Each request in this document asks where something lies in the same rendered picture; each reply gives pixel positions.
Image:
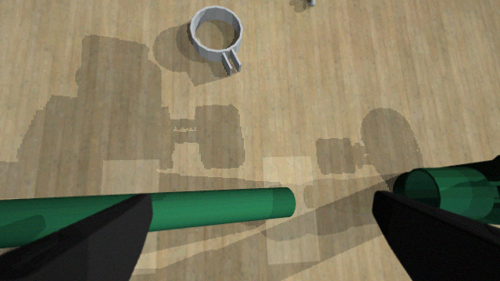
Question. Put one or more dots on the dark green cylinder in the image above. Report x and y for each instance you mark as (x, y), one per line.
(491, 218)
(23, 221)

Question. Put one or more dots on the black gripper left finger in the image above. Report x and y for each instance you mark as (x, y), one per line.
(104, 246)

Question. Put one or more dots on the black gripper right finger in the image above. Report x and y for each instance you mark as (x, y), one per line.
(433, 244)

